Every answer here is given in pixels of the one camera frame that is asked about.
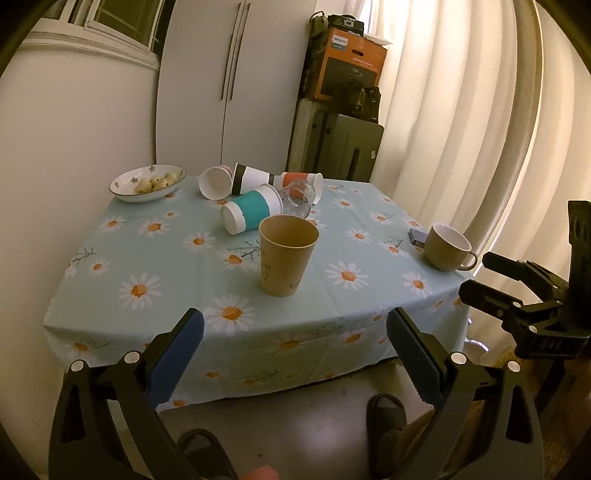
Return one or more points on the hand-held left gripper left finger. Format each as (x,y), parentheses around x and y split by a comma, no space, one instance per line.
(175,355)

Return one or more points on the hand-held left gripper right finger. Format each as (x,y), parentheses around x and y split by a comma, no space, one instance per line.
(415,360)

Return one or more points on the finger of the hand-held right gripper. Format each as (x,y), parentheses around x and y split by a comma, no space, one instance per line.
(531,274)
(494,300)

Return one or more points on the brown paper cup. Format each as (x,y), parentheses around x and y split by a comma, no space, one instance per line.
(281,272)

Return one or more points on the teal white paper cup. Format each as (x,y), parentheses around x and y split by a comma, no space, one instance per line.
(251,207)

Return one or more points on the pink paper cup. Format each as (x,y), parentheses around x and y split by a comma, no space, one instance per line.
(214,182)

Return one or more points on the white black banded paper cup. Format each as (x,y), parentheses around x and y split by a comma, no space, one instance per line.
(254,176)

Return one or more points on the orange white paper cup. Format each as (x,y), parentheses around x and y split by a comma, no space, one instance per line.
(295,177)

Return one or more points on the black slipper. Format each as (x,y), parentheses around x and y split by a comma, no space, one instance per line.
(385,415)
(203,450)

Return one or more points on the beige ceramic mug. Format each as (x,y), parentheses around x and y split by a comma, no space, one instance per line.
(441,254)

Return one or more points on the daisy print blue tablecloth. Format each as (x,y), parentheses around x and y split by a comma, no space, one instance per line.
(184,277)

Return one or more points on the small dark box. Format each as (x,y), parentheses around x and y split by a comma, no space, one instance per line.
(417,236)

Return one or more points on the white flower print bowl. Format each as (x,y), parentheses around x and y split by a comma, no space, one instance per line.
(124,191)

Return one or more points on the white curtain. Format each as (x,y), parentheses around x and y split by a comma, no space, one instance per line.
(461,115)

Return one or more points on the pile of pale snacks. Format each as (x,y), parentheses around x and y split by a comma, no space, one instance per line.
(157,182)

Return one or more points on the clear glass jar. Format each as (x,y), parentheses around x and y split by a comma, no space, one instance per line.
(298,196)

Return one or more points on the grey suitcase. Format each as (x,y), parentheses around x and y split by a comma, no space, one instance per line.
(355,143)

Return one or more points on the black pouch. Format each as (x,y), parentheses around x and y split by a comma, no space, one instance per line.
(364,104)

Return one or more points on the beige suitcase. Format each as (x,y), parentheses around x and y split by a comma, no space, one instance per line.
(302,134)

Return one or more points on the white wardrobe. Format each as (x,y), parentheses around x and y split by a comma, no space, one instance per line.
(198,92)

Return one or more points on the orange cardboard box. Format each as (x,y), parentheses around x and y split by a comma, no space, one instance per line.
(355,60)

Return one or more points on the white tray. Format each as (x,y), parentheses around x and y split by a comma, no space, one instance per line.
(376,39)

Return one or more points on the black camera bag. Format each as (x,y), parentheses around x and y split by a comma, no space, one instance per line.
(345,21)

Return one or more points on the white window frame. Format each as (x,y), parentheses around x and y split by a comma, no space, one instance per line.
(111,23)

